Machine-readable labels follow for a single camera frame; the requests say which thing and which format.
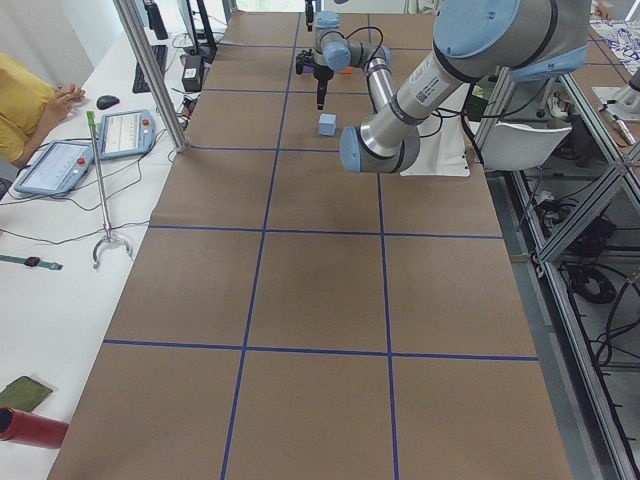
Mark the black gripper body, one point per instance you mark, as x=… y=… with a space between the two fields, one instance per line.
x=322 y=75

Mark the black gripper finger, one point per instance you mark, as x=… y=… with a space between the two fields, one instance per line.
x=321 y=94

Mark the light blue foam block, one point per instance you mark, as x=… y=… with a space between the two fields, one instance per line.
x=327 y=124

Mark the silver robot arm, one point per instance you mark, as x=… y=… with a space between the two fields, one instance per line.
x=535 y=40
x=321 y=23

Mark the person's clasped hands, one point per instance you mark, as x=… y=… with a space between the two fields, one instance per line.
x=66 y=97

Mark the far blue teach pendant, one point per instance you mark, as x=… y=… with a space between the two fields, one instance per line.
x=126 y=134

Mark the blue teach pendant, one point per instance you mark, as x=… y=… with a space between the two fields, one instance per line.
x=126 y=134
x=57 y=169

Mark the black computer mouse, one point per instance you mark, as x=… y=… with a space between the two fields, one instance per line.
x=104 y=102

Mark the near blue teach pendant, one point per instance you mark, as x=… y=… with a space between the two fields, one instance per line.
x=57 y=169

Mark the person in yellow shirt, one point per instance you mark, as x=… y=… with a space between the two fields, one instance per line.
x=26 y=117

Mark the red water bottle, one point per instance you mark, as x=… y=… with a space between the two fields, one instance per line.
x=31 y=429

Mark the aluminium frame post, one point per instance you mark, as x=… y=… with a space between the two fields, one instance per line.
x=142 y=50

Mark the green handled reacher grabber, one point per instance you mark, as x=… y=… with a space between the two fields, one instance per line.
x=110 y=239

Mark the green strap smartwatch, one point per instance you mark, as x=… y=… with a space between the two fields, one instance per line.
x=31 y=262

